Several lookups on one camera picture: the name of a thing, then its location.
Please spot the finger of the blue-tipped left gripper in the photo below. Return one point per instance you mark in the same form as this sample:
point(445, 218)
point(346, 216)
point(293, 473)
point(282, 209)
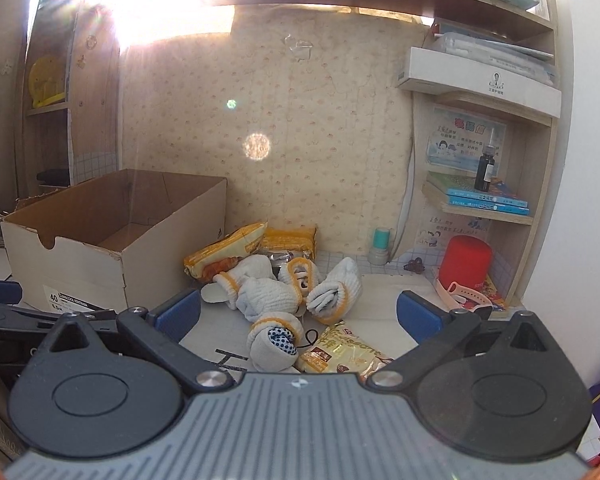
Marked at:
point(10, 292)

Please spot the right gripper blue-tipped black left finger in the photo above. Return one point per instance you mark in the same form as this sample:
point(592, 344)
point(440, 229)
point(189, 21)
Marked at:
point(154, 336)

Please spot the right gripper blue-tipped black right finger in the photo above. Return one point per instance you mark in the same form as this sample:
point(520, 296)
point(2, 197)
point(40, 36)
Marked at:
point(441, 336)

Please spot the croissant snack bag front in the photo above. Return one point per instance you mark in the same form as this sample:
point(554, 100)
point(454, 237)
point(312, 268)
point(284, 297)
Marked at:
point(337, 351)

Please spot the croissant snack bag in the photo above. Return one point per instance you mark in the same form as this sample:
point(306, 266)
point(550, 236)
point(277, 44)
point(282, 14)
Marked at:
point(337, 351)
point(224, 254)

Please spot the white glove roll front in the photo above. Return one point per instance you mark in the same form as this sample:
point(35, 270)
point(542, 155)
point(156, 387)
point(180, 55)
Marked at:
point(273, 342)

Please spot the white glove roll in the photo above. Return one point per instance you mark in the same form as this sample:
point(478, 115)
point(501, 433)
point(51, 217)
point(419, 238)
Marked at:
point(252, 288)
point(273, 342)
point(331, 300)
point(301, 274)

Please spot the pink smart watch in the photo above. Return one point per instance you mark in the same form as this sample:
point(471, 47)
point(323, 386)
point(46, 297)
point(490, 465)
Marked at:
point(457, 296)

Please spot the brown hair claw clip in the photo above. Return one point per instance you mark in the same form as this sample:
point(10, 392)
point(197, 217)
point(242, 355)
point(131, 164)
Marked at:
point(415, 265)

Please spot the red cylindrical speaker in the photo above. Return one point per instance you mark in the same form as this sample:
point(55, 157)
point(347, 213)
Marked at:
point(466, 261)

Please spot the croissant snack bag back left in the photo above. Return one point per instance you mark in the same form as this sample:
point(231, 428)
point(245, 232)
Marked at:
point(224, 254)

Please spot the teal capped stamp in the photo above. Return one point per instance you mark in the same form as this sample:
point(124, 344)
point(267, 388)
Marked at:
point(379, 251)

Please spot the white glove roll left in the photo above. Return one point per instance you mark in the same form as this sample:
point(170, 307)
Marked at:
point(252, 288)

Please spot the open cardboard box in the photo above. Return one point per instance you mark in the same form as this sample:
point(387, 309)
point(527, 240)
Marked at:
point(114, 242)

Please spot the white glove roll right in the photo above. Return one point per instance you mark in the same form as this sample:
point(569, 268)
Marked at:
point(331, 300)

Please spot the blue book stack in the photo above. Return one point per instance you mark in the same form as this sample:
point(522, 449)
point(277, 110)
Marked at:
point(460, 192)

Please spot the white glove roll middle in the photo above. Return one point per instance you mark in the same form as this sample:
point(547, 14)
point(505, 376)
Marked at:
point(301, 274)

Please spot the orange snack bag back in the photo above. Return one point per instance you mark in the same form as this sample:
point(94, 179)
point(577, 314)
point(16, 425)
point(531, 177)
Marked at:
point(301, 240)

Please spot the dark dropper bottle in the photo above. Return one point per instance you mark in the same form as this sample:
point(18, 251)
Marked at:
point(486, 165)

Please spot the yellow plastic spool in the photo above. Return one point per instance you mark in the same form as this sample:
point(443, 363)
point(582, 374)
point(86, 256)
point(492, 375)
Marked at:
point(46, 82)

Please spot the white flat box on shelf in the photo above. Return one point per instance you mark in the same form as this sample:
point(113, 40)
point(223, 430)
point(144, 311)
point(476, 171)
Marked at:
point(434, 72)

